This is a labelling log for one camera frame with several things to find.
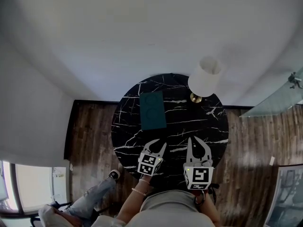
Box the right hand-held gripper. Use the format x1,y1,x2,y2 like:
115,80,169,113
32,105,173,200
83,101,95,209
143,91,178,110
183,136,214,191

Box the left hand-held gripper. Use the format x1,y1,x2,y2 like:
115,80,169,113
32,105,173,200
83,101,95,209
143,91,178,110
138,139,168,177

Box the teal container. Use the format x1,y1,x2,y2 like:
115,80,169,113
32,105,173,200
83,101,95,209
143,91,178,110
139,90,168,131

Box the person's right forearm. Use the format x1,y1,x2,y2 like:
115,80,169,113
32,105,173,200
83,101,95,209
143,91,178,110
192,188,222,227

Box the person's left forearm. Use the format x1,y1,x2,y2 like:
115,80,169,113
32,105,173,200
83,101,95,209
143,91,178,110
116,175,153,224

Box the black wrist band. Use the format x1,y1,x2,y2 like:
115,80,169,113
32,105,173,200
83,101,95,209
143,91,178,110
194,189,207,207

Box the person's grey shirt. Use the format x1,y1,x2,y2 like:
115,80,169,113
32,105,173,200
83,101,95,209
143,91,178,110
126,189,216,227

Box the white shade table lamp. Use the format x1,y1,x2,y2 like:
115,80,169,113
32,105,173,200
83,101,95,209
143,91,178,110
187,56,225,103

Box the black baseboard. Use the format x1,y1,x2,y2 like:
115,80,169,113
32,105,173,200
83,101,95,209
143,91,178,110
63,99,254,160

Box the glass panel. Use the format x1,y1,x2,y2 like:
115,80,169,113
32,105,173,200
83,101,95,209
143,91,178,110
239,66,303,118

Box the framed picture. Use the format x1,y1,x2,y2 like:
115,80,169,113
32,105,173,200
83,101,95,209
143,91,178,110
263,164,303,227

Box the black chair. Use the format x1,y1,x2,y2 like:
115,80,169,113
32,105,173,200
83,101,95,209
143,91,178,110
29,200,106,227

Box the metal clamp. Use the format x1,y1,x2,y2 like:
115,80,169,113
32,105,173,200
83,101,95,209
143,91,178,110
287,71,303,89

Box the window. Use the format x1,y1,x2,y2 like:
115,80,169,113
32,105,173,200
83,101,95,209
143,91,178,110
0,160,70,218

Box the beaded bracelet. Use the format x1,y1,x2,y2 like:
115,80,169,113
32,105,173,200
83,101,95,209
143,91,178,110
131,187,148,197

